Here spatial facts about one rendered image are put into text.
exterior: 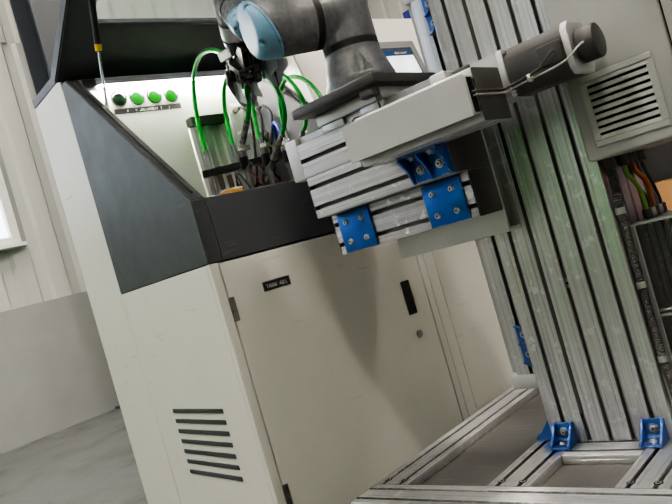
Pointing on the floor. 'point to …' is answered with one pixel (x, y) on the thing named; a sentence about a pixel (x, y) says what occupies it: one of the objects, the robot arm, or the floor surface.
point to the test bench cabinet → (214, 387)
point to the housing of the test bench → (105, 295)
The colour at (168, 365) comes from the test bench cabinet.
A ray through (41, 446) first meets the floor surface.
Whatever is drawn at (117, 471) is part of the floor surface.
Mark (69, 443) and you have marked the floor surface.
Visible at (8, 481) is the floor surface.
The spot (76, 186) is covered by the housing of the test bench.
